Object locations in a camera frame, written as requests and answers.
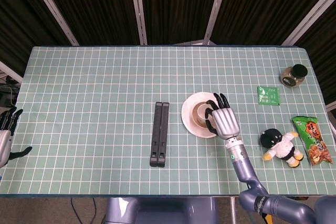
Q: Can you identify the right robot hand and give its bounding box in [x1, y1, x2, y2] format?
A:
[204, 92, 240, 140]

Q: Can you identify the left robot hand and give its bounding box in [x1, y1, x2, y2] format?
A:
[0, 106, 33, 168]

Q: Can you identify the paper cup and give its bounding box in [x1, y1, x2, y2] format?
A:
[192, 101, 217, 127]

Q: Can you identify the white paper plate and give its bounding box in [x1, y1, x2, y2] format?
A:
[181, 91, 222, 138]

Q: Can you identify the green tea bag packet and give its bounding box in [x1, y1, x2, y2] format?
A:
[257, 86, 280, 106]

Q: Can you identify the plush doll with black cap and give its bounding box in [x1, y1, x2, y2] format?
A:
[260, 127, 305, 168]

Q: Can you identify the black folded laptop stand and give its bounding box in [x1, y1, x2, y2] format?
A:
[149, 101, 170, 168]

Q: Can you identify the glass jar with black lid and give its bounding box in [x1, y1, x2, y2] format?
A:
[279, 63, 309, 88]

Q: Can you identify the green snack bag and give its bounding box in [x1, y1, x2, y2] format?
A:
[291, 115, 332, 167]

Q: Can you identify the robot torso base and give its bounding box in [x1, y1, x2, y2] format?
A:
[104, 197, 219, 224]

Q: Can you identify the green grid table mat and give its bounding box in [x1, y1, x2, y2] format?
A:
[0, 46, 334, 196]

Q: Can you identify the white partition frame post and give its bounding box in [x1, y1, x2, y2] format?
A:
[0, 60, 24, 84]
[25, 0, 80, 46]
[203, 0, 232, 44]
[281, 0, 336, 46]
[128, 0, 148, 46]

